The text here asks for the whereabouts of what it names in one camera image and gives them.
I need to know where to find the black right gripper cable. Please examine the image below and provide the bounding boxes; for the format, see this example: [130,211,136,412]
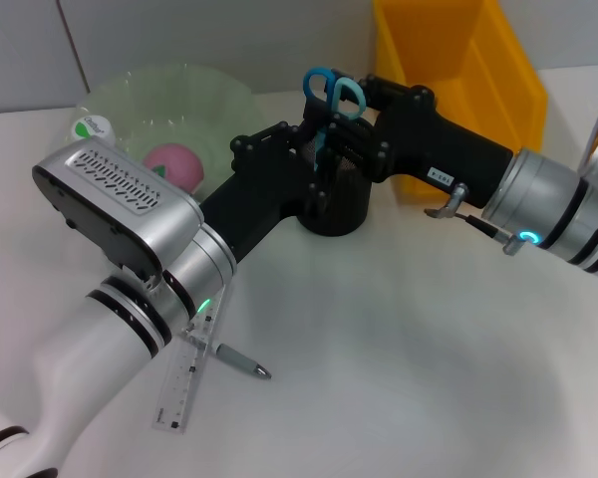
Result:
[423,182,524,255]

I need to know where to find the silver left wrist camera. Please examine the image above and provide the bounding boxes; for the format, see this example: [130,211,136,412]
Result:
[32,137,205,283]

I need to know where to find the transparent plastic ruler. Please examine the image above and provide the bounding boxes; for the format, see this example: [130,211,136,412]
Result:
[151,288,230,434]

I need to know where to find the yellow plastic bin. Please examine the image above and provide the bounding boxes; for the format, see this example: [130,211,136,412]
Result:
[370,0,549,200]

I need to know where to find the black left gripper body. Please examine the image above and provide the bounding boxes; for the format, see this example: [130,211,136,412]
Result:
[201,122,330,253]

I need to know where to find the green label water bottle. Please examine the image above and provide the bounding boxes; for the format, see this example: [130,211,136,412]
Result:
[70,114,114,146]

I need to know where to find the blue scissors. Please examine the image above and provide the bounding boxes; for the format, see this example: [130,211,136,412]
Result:
[302,67,368,173]

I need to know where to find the translucent green fruit bowl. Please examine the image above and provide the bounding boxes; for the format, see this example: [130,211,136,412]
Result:
[54,62,270,200]

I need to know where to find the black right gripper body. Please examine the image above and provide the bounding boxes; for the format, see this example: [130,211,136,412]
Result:
[373,87,513,209]

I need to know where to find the clear grey ballpoint pen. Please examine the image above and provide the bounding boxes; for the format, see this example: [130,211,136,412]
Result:
[181,323,273,382]

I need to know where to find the black mesh pen cup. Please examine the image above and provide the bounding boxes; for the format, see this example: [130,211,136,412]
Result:
[293,112,375,238]

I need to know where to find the pink toy peach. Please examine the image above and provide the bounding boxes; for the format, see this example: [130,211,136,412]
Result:
[143,142,204,193]

